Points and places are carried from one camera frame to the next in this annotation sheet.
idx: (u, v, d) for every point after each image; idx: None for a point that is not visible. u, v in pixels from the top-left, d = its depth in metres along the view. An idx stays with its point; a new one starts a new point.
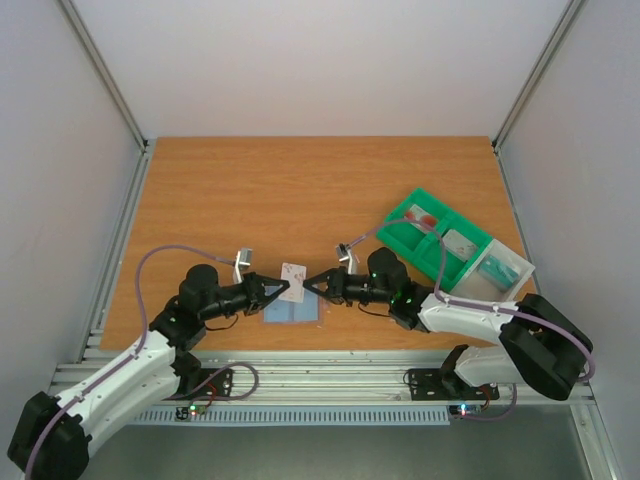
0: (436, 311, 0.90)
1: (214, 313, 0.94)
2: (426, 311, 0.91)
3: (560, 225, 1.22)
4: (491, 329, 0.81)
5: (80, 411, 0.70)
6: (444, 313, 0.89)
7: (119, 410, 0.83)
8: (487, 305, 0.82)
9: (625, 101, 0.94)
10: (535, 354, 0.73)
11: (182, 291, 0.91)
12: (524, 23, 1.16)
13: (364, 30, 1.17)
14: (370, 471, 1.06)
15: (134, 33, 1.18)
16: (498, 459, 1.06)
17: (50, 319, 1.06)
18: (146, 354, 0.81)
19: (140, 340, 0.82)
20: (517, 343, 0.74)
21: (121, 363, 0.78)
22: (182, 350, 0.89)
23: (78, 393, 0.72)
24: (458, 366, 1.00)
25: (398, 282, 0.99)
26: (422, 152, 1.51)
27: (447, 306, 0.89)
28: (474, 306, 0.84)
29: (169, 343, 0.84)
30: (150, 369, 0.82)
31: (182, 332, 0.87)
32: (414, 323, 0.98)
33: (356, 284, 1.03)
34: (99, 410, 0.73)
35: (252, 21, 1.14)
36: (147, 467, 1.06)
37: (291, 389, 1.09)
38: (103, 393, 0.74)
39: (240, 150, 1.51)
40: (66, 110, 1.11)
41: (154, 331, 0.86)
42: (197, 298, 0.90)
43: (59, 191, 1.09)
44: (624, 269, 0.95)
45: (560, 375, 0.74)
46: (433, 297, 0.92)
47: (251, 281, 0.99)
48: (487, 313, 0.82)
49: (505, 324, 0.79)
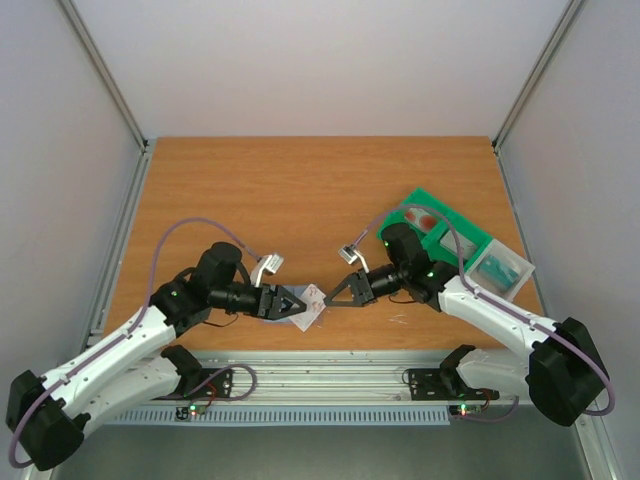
0: (460, 299, 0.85)
1: (221, 300, 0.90)
2: (448, 296, 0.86)
3: (560, 226, 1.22)
4: (521, 340, 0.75)
5: (63, 395, 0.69)
6: (467, 303, 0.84)
7: (118, 397, 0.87)
8: (523, 316, 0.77)
9: (625, 99, 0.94)
10: (559, 379, 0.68)
11: (203, 259, 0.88)
12: (524, 24, 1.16)
13: (364, 30, 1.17)
14: (370, 471, 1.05)
15: (134, 35, 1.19)
16: (498, 459, 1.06)
17: (49, 318, 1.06)
18: (140, 333, 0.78)
19: (136, 317, 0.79)
20: (543, 364, 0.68)
21: (113, 343, 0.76)
22: (182, 327, 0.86)
23: (63, 376, 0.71)
24: (460, 366, 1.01)
25: (414, 253, 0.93)
26: (423, 153, 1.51)
27: (474, 298, 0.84)
28: (508, 313, 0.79)
29: (168, 322, 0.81)
30: (144, 349, 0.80)
31: (186, 308, 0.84)
32: (429, 296, 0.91)
33: (381, 278, 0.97)
34: (85, 393, 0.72)
35: (251, 20, 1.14)
36: (147, 466, 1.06)
37: (291, 388, 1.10)
38: (89, 376, 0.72)
39: (240, 150, 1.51)
40: (66, 109, 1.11)
41: (153, 305, 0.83)
42: (215, 269, 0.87)
43: (58, 192, 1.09)
44: (625, 270, 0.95)
45: (571, 404, 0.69)
46: (462, 284, 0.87)
47: (264, 290, 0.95)
48: (521, 324, 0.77)
49: (537, 342, 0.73)
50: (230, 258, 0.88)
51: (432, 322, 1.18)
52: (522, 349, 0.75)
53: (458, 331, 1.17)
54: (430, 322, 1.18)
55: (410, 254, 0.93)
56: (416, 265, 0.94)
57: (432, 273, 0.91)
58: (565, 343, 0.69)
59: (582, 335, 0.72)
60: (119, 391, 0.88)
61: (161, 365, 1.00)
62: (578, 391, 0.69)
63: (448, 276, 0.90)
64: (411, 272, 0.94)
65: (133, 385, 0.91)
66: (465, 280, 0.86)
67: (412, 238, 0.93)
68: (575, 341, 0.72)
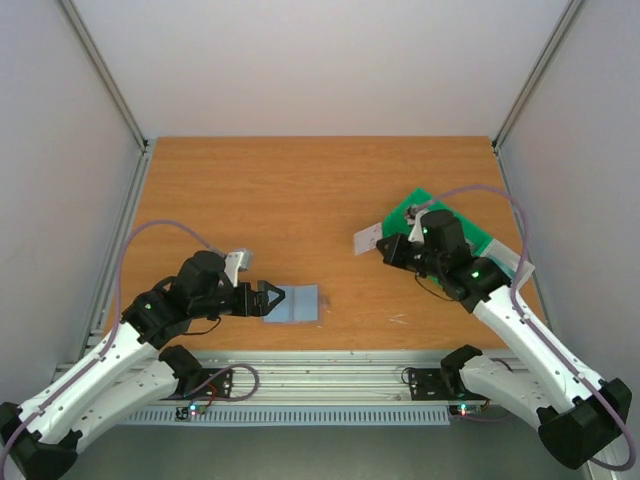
0: (505, 319, 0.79)
1: (202, 309, 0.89)
2: (490, 309, 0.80)
3: (559, 226, 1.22)
4: (561, 389, 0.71)
5: (39, 426, 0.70)
6: (512, 326, 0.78)
7: (111, 408, 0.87)
8: (573, 364, 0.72)
9: (625, 99, 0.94)
10: (585, 439, 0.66)
11: (185, 268, 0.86)
12: (524, 24, 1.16)
13: (364, 30, 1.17)
14: (370, 471, 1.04)
15: (134, 34, 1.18)
16: (499, 459, 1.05)
17: (49, 318, 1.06)
18: (114, 353, 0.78)
19: (109, 337, 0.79)
20: (580, 424, 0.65)
21: (86, 368, 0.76)
22: (160, 339, 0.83)
23: (37, 408, 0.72)
24: (461, 368, 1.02)
25: (454, 245, 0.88)
26: (423, 153, 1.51)
27: (520, 322, 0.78)
28: (556, 356, 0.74)
29: (142, 339, 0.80)
30: (122, 369, 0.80)
31: (163, 321, 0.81)
32: (465, 296, 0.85)
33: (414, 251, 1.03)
34: (63, 420, 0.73)
35: (251, 19, 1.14)
36: (147, 467, 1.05)
37: (291, 388, 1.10)
38: (64, 404, 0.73)
39: (240, 150, 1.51)
40: (65, 108, 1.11)
41: (126, 323, 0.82)
42: (198, 279, 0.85)
43: (58, 192, 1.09)
44: (624, 269, 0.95)
45: (584, 454, 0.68)
46: (510, 300, 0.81)
47: (245, 292, 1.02)
48: (567, 372, 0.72)
49: (579, 398, 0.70)
50: (214, 268, 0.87)
51: (432, 322, 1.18)
52: (560, 396, 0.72)
53: (458, 332, 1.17)
54: (429, 322, 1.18)
55: (450, 246, 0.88)
56: (455, 260, 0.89)
57: (475, 272, 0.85)
58: (609, 410, 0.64)
59: (624, 396, 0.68)
60: (111, 401, 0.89)
61: (157, 369, 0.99)
62: (595, 444, 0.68)
63: (491, 277, 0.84)
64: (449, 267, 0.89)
65: (126, 395, 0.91)
66: (514, 296, 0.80)
67: (455, 229, 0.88)
68: (613, 400, 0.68)
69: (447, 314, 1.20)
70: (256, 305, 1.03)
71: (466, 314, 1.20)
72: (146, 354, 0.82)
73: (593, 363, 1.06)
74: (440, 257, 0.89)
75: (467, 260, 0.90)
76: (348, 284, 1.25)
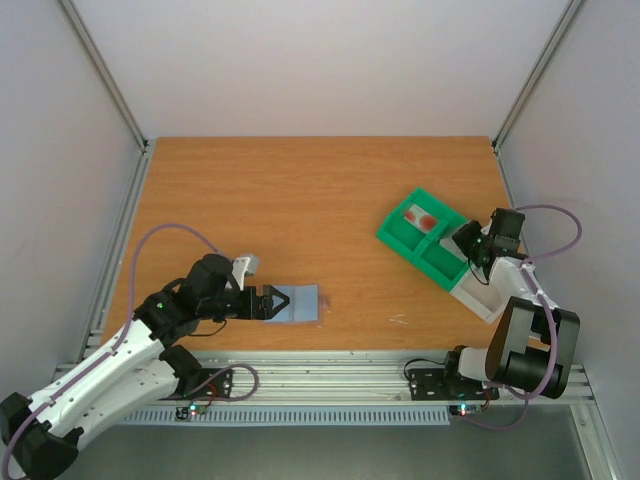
0: (507, 267, 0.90)
1: (209, 311, 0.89)
2: (501, 262, 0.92)
3: (552, 232, 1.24)
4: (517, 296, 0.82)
5: (49, 417, 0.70)
6: (508, 271, 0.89)
7: (113, 406, 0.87)
8: (536, 286, 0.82)
9: (624, 98, 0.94)
10: (513, 326, 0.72)
11: (196, 270, 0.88)
12: (525, 24, 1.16)
13: (363, 31, 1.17)
14: (370, 471, 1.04)
15: (132, 35, 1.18)
16: (499, 459, 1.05)
17: (49, 316, 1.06)
18: (125, 349, 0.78)
19: (120, 333, 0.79)
20: (510, 304, 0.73)
21: (98, 361, 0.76)
22: (170, 338, 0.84)
23: (47, 399, 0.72)
24: (464, 350, 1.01)
25: (507, 232, 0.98)
26: (423, 152, 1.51)
27: (515, 268, 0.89)
28: (526, 281, 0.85)
29: (153, 336, 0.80)
30: (132, 364, 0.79)
31: (173, 320, 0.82)
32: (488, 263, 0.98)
33: (468, 235, 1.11)
34: (73, 413, 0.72)
35: (250, 19, 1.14)
36: (146, 467, 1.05)
37: (292, 388, 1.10)
38: (75, 396, 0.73)
39: (240, 150, 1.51)
40: (66, 108, 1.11)
41: (137, 320, 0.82)
42: (207, 279, 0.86)
43: (59, 193, 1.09)
44: (623, 271, 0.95)
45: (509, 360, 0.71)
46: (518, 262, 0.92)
47: (252, 295, 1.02)
48: (529, 291, 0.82)
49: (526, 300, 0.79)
50: (221, 270, 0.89)
51: (433, 322, 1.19)
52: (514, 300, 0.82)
53: (460, 332, 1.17)
54: (430, 322, 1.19)
55: (504, 229, 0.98)
56: (504, 243, 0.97)
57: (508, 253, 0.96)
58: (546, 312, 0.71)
59: (573, 329, 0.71)
60: (114, 399, 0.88)
61: (158, 369, 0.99)
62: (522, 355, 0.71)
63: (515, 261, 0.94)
64: (496, 244, 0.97)
65: (127, 393, 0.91)
66: (525, 260, 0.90)
67: (515, 220, 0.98)
68: (559, 325, 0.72)
69: (448, 314, 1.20)
70: (261, 309, 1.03)
71: (467, 314, 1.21)
72: (156, 351, 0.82)
73: (594, 363, 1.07)
74: (493, 234, 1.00)
75: (514, 250, 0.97)
76: (348, 284, 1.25)
